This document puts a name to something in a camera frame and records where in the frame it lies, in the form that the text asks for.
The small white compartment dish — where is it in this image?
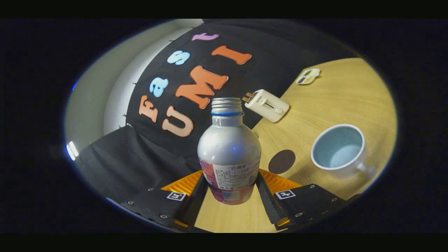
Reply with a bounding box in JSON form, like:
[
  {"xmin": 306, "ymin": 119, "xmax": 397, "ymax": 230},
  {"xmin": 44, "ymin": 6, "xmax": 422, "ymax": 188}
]
[{"xmin": 296, "ymin": 68, "xmax": 321, "ymax": 85}]

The black backdrop cloth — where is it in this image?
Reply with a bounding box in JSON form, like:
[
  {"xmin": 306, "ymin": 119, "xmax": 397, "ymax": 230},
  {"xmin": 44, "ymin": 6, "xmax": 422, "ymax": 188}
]
[{"xmin": 75, "ymin": 19, "xmax": 361, "ymax": 210}]

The white cup blue inside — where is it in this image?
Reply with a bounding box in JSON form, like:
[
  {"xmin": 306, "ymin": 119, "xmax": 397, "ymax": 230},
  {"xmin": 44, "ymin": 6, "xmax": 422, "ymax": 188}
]
[{"xmin": 311, "ymin": 124, "xmax": 376, "ymax": 180}]

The silver bottle with red label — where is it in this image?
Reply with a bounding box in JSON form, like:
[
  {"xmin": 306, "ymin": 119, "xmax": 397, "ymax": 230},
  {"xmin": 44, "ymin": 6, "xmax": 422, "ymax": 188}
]
[{"xmin": 197, "ymin": 97, "xmax": 262, "ymax": 205}]

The cream toaster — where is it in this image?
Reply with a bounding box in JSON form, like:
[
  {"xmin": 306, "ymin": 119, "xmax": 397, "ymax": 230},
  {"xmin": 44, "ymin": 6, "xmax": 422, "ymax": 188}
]
[{"xmin": 242, "ymin": 89, "xmax": 291, "ymax": 123}]

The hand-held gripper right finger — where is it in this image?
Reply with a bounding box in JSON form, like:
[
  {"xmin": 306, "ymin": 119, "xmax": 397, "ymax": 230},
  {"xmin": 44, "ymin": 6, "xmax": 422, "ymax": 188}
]
[{"xmin": 255, "ymin": 169, "xmax": 350, "ymax": 230}]

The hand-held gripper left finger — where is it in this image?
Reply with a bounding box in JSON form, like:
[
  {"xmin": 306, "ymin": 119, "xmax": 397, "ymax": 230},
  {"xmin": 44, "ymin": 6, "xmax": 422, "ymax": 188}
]
[{"xmin": 121, "ymin": 170, "xmax": 209, "ymax": 232}]

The striped ceiling light panel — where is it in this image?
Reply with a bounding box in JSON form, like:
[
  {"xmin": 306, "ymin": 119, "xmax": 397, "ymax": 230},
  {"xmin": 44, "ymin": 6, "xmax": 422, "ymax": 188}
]
[{"xmin": 66, "ymin": 141, "xmax": 79, "ymax": 161}]

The wooden table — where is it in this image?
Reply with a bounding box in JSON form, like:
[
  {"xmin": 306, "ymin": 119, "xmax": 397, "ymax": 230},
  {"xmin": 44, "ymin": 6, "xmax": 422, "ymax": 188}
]
[{"xmin": 194, "ymin": 58, "xmax": 398, "ymax": 233}]

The dark brown round coaster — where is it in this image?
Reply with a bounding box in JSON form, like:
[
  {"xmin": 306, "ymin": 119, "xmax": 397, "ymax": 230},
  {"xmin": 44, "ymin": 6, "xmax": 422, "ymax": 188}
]
[{"xmin": 268, "ymin": 149, "xmax": 296, "ymax": 175}]

